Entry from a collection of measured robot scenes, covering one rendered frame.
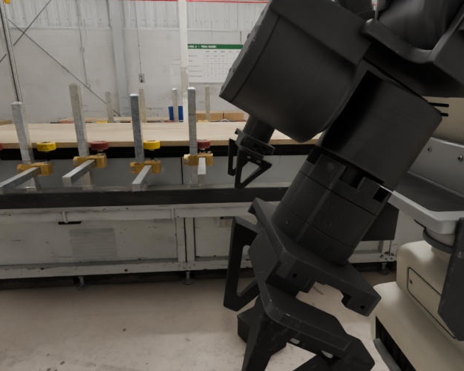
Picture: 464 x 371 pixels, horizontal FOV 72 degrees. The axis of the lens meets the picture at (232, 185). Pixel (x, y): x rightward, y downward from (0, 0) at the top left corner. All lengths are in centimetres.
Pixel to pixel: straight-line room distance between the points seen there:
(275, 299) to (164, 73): 857
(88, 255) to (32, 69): 783
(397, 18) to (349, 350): 19
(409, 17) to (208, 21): 857
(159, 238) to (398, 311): 151
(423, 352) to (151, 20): 863
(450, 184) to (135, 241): 171
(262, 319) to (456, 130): 45
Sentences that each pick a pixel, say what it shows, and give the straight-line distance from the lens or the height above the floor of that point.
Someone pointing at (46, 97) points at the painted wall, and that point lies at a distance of 950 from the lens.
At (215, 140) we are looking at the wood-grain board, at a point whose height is 90.
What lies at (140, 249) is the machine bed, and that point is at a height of 24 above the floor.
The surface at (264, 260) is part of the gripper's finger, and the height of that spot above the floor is 108.
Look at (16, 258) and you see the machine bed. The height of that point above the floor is 21.
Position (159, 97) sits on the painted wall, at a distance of 872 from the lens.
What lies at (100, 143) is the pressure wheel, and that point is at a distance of 166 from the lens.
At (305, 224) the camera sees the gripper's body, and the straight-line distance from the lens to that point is 20.
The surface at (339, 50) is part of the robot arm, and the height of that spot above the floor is 120.
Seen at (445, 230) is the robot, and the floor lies 103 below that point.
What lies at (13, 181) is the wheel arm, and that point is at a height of 81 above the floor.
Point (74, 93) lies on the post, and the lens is 158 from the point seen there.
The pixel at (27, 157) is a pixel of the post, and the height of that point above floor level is 86.
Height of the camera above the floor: 118
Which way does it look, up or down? 18 degrees down
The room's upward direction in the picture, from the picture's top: straight up
